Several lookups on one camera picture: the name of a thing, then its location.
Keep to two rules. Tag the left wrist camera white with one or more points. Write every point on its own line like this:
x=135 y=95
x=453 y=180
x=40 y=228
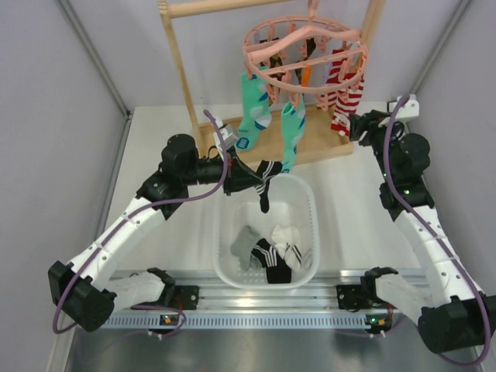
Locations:
x=227 y=132

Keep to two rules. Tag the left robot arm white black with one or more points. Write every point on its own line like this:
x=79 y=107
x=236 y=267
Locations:
x=159 y=197

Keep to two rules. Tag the green sock right hanging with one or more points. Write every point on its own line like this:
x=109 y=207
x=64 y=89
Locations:
x=293 y=127

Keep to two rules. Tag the black sock white stripes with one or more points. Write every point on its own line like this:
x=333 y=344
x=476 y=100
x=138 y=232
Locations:
x=266 y=171

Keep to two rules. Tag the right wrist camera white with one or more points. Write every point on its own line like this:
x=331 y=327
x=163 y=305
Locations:
x=408 y=112

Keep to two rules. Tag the grey sock in basket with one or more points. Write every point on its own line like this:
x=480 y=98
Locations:
x=243 y=244

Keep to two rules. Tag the aluminium mounting rail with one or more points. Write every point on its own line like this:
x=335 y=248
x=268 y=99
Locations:
x=271 y=298

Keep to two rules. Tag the green sock hanging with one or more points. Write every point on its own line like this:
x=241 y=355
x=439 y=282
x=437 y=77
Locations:
x=293 y=127
x=256 y=111

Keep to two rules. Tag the green sock left hanging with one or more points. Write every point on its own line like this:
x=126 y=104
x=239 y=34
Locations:
x=256 y=111

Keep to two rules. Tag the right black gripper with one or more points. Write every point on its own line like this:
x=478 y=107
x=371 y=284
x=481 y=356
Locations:
x=368 y=122

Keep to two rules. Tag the white sock in basket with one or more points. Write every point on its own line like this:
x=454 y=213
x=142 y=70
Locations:
x=288 y=244

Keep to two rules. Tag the black striped sock in basket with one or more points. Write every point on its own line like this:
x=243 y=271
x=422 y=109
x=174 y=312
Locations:
x=277 y=271

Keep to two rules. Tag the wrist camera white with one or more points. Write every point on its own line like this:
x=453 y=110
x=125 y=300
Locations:
x=227 y=132
x=408 y=112

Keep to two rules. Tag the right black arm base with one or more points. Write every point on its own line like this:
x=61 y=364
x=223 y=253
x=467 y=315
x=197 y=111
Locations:
x=353 y=298

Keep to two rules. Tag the perforated grey cable duct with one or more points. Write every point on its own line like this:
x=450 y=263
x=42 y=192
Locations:
x=247 y=320

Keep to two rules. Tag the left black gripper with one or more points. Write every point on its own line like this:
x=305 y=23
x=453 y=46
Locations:
x=239 y=176

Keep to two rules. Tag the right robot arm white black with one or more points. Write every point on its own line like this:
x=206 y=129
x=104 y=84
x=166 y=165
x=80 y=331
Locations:
x=455 y=313

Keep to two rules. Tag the pink round clip hanger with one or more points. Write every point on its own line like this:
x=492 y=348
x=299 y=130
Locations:
x=296 y=55

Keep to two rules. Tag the white plastic laundry basket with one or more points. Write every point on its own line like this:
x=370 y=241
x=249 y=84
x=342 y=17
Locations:
x=292 y=203

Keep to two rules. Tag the red white striped sock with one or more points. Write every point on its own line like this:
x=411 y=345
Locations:
x=345 y=101

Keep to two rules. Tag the wooden drying rack frame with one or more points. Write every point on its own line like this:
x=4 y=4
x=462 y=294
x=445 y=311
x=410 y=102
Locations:
x=319 y=141

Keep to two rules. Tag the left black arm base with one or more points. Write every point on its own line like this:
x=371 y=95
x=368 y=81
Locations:
x=183 y=297

